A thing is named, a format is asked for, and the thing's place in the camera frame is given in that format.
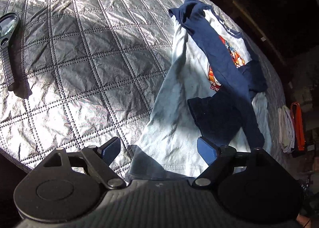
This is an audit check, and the white and navy t-shirt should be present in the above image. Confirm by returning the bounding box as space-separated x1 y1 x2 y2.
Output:
128 0 271 179

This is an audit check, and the person's hand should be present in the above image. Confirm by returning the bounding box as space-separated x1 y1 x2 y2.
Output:
296 214 311 228

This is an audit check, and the white folded cloth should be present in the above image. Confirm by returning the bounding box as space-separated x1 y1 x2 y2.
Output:
278 105 295 153

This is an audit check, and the silver quilted bedspread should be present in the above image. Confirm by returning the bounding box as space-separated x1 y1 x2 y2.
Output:
0 0 287 181

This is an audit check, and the black magnifying glass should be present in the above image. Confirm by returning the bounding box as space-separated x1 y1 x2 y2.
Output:
1 12 20 91

